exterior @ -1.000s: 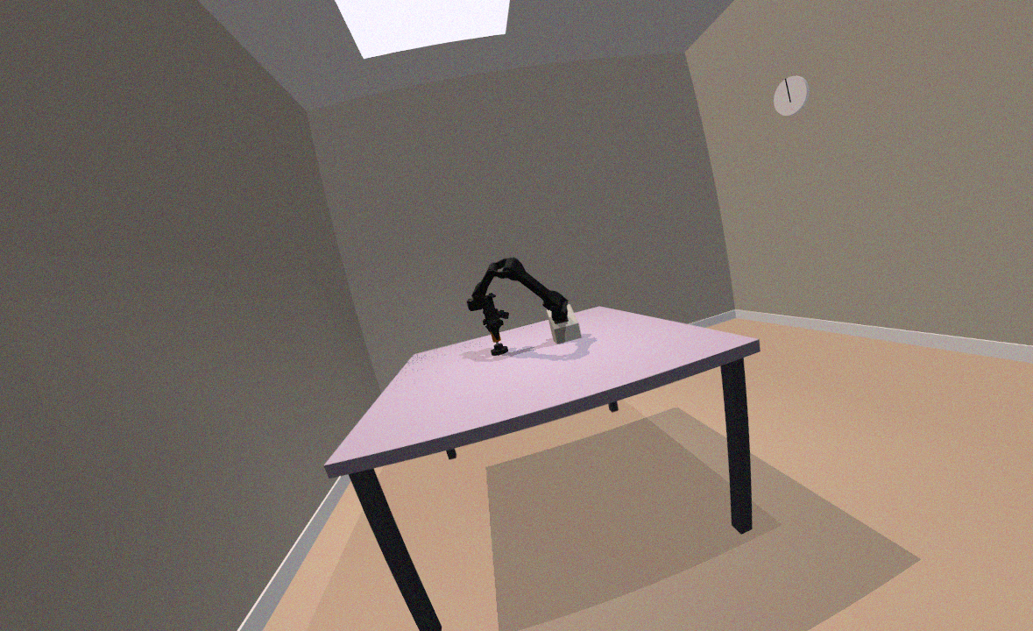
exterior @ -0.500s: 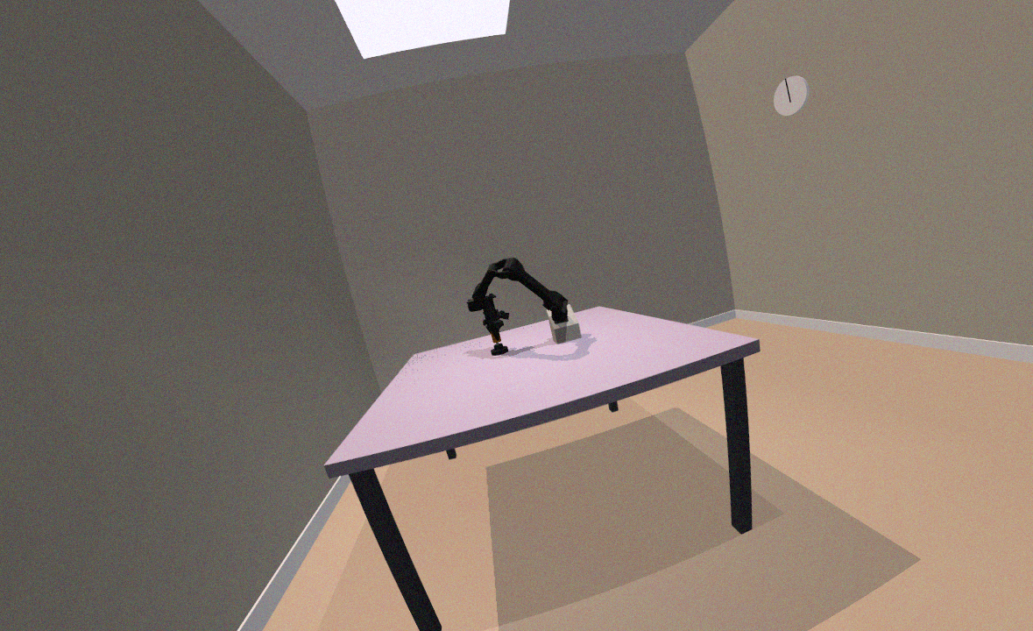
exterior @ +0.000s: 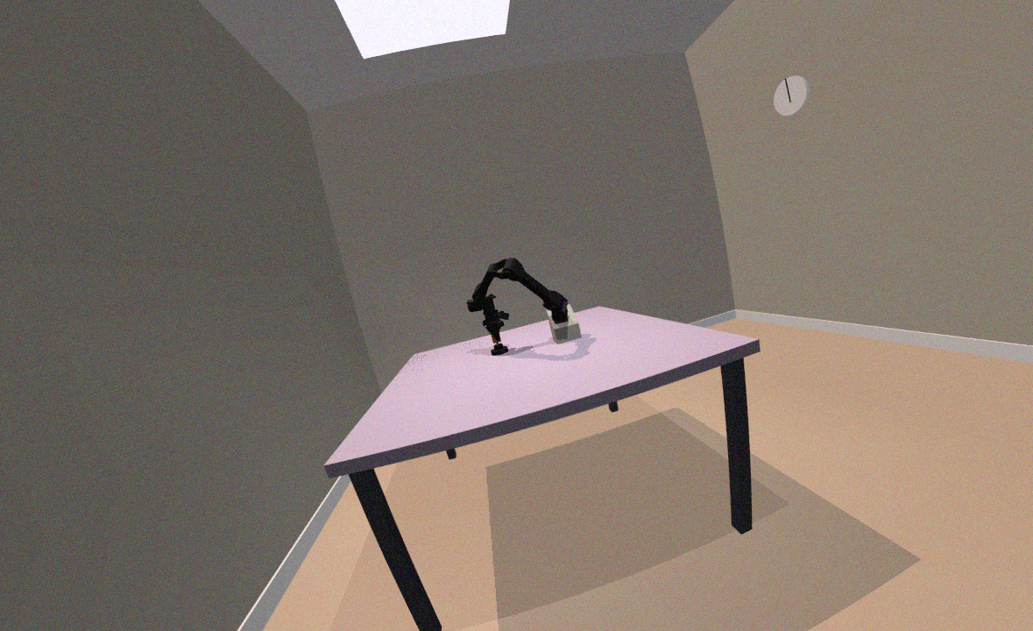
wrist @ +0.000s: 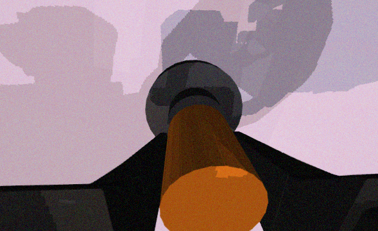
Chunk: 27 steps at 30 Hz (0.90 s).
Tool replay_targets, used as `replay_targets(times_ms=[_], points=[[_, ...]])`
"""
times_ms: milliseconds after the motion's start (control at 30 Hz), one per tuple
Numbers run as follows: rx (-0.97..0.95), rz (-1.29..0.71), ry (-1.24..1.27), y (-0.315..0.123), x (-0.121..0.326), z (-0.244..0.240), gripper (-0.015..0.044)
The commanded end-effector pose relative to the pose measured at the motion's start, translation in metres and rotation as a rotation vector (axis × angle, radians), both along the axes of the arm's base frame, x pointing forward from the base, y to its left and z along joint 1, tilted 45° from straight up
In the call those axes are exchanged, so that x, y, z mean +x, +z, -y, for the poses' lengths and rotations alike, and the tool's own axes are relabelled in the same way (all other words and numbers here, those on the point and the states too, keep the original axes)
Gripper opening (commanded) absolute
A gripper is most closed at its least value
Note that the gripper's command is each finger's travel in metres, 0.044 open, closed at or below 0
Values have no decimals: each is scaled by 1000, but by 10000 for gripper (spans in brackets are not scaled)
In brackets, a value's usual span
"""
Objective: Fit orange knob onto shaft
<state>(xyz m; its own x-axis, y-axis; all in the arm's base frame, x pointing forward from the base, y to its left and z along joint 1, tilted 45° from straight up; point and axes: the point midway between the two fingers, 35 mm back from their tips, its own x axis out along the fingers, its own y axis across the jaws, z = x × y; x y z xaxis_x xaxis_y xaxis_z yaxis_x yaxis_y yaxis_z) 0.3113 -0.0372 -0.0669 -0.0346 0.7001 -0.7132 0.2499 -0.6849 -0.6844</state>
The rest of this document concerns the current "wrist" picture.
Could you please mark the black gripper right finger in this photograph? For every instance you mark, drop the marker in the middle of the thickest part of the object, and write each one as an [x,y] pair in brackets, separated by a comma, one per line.
[302,197]

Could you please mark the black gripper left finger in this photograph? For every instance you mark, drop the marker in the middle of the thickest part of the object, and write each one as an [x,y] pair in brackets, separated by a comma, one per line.
[125,199]

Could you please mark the orange knob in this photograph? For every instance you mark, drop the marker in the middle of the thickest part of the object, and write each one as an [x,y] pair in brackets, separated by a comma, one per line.
[209,183]

